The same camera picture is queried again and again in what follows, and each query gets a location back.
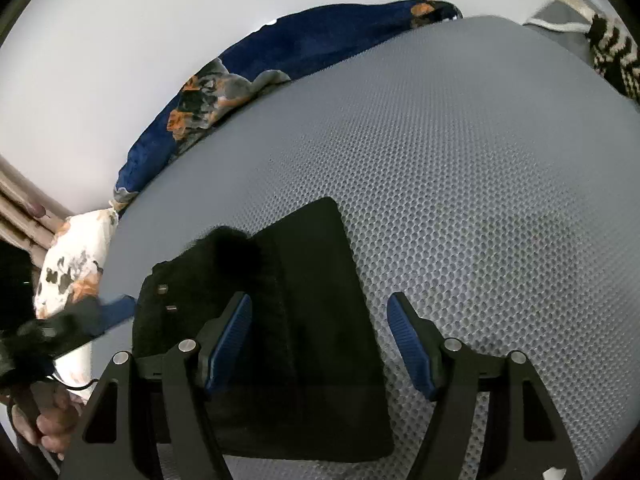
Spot grey mesh mattress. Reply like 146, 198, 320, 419
101, 16, 639, 479

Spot white orange floral pillow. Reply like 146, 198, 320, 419
34, 207, 121, 401

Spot person's left hand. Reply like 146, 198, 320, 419
10, 382, 85, 460

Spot black white zigzag cloth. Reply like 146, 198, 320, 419
587, 15, 640, 103

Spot black pants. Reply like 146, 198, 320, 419
132, 197, 394, 463

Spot wooden headboard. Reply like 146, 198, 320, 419
0, 157, 72, 269

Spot blue floral blanket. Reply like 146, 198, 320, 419
111, 0, 462, 212

